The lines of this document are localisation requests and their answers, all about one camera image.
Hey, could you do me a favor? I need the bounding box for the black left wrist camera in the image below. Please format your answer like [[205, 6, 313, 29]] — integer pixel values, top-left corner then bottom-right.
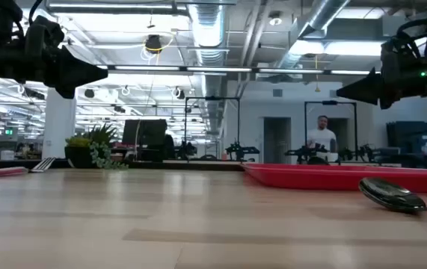
[[25, 15, 66, 49]]

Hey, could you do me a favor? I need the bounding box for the round ceiling smoke detector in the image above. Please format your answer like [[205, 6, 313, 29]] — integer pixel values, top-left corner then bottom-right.
[[268, 11, 283, 27]]

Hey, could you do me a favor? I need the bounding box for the black ceiling device yellow cable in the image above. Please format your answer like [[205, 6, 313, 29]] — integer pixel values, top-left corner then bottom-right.
[[144, 34, 163, 55]]

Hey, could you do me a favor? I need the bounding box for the silver ventilation duct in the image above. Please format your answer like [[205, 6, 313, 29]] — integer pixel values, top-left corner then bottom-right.
[[187, 0, 226, 135], [272, 0, 351, 70]]

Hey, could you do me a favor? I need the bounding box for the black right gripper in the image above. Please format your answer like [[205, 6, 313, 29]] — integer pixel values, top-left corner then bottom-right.
[[336, 35, 427, 110]]

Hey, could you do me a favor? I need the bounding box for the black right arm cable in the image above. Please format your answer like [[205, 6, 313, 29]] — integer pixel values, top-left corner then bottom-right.
[[395, 16, 427, 49]]

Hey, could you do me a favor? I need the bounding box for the silver metal fork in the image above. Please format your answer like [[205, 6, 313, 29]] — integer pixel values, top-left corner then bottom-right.
[[29, 156, 56, 173]]

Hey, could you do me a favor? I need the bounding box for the dark background table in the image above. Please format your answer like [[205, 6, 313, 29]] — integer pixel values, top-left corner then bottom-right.
[[0, 158, 244, 172]]

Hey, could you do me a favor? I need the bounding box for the person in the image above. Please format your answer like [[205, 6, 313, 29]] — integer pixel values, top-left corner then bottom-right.
[[305, 114, 338, 155]]

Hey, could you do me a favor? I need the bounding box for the black metal station frame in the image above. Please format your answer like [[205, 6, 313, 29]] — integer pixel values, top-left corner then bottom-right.
[[304, 99, 359, 162], [184, 96, 241, 162]]

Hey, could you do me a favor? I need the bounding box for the red plastic tray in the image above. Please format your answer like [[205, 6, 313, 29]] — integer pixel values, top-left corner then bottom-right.
[[242, 162, 427, 194]]

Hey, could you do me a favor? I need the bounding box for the blue storage cabinet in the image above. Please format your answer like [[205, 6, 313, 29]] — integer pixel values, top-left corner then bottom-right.
[[386, 120, 427, 170]]

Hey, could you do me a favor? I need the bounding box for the black planter pot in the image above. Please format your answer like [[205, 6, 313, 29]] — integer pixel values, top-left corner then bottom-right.
[[64, 146, 95, 169]]

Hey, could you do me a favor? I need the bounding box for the yellow-green bushy plant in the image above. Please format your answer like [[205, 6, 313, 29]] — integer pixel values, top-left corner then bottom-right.
[[65, 136, 91, 149]]

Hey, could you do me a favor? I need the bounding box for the overhead light bar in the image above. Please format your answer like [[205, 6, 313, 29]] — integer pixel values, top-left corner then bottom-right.
[[96, 65, 382, 75]]

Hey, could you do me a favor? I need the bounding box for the black computer monitor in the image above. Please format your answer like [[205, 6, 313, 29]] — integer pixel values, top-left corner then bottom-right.
[[122, 119, 168, 146]]

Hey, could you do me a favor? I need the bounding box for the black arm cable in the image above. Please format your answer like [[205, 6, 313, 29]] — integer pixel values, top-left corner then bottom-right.
[[28, 0, 45, 24], [395, 16, 427, 49]]

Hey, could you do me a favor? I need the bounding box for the white building pillar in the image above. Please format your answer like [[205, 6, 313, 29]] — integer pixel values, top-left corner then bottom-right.
[[42, 87, 77, 160]]

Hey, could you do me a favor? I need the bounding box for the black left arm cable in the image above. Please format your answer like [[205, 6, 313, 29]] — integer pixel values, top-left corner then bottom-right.
[[28, 0, 45, 24]]

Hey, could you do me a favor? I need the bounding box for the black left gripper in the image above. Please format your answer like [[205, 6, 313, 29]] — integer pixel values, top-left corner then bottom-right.
[[20, 45, 108, 100]]

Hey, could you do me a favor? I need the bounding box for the yellow hanging cord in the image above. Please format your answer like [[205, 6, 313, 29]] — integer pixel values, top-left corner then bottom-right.
[[313, 54, 321, 93]]

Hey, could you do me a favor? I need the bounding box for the trailing green succulent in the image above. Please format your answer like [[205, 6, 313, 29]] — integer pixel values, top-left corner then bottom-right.
[[88, 140, 129, 171]]

